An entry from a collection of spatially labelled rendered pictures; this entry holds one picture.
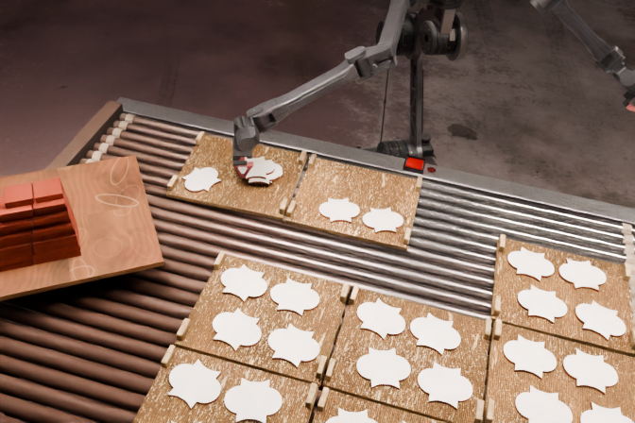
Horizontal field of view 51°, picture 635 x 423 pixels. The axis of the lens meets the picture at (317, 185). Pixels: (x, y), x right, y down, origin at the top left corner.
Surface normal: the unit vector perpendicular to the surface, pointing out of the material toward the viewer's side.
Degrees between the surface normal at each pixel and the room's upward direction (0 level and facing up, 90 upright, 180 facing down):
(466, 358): 0
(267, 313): 0
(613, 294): 0
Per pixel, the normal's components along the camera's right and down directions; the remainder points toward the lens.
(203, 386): 0.07, -0.75
